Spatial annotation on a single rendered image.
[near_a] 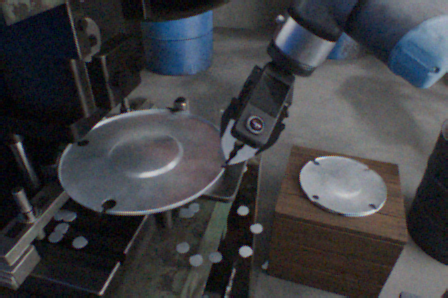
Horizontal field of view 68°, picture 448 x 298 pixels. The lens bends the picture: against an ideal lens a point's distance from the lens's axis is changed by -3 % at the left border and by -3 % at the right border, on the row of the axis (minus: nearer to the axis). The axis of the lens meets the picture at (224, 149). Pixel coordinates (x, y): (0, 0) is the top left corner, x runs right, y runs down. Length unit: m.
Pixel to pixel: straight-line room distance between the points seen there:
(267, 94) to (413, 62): 0.17
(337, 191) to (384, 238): 0.20
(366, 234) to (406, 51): 0.80
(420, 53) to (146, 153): 0.43
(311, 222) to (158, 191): 0.66
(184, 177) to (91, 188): 0.14
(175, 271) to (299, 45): 0.40
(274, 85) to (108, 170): 0.30
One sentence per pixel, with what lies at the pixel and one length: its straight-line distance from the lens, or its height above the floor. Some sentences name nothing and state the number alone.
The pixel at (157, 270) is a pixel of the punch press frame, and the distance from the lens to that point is 0.61.
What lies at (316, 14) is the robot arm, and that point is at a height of 1.04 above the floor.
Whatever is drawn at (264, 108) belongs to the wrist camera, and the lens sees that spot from 0.43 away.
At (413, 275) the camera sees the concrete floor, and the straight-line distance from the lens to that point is 1.54.
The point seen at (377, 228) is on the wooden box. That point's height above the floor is 0.35.
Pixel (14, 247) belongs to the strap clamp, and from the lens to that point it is 0.57.
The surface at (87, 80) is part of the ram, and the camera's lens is 0.51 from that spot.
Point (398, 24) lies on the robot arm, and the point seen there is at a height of 1.04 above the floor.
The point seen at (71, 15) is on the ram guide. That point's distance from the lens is 0.43.
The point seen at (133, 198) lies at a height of 0.78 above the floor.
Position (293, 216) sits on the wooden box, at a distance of 1.09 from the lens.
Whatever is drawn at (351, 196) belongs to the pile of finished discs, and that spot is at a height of 0.36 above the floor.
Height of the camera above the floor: 1.14
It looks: 36 degrees down
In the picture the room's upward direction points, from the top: straight up
